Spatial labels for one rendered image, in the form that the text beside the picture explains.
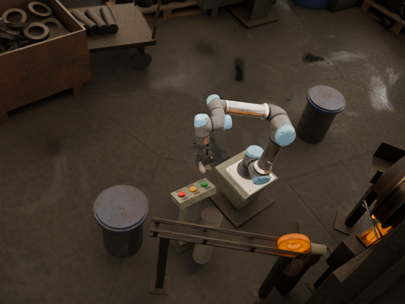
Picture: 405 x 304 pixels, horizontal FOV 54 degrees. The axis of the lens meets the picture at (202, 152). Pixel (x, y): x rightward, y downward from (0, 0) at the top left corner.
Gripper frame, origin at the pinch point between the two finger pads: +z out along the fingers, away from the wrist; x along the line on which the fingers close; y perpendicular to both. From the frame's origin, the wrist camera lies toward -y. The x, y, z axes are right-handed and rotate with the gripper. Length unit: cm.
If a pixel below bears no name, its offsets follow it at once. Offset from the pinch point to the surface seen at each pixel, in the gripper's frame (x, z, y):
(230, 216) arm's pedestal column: 31, 65, -18
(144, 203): -30.0, 21.7, -19.5
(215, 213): -0.8, 23.1, 11.8
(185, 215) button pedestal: -11.8, 30.0, -3.7
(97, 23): 22, -40, -194
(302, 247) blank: 18, 20, 61
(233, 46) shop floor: 158, 9, -176
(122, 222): -47, 24, -15
